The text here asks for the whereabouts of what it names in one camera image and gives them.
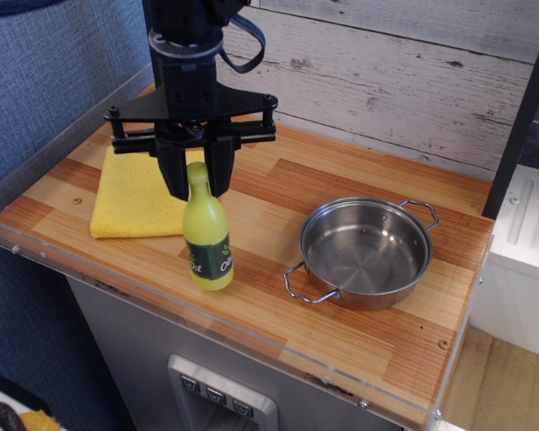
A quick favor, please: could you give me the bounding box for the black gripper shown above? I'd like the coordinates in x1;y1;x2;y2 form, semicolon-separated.
102;29;278;201

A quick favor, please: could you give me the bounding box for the yellow folded cloth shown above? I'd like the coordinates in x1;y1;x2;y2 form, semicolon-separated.
90;147;186;239

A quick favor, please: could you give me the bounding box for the silver toy fridge dispenser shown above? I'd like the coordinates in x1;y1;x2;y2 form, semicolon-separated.
167;354;279;430

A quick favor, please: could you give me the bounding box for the yellow olive oil bottle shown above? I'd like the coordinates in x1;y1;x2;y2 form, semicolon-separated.
182;162;234;292

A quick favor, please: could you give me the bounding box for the black looped cable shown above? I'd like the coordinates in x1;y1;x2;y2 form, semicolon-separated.
218;13;267;75

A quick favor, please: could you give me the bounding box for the yellow black bag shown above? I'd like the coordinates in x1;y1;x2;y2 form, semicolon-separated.
0;375;64;430

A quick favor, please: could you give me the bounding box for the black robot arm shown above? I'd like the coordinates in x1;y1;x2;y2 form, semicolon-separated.
105;1;278;200

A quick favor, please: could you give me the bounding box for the stainless steel pan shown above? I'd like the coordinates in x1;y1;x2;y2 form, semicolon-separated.
283;197;439;310

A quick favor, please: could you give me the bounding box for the white ribbed cabinet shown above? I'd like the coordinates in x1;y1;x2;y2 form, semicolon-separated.
469;166;539;355

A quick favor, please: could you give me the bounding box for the black vertical post right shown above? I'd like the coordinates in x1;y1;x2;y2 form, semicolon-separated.
482;0;539;220

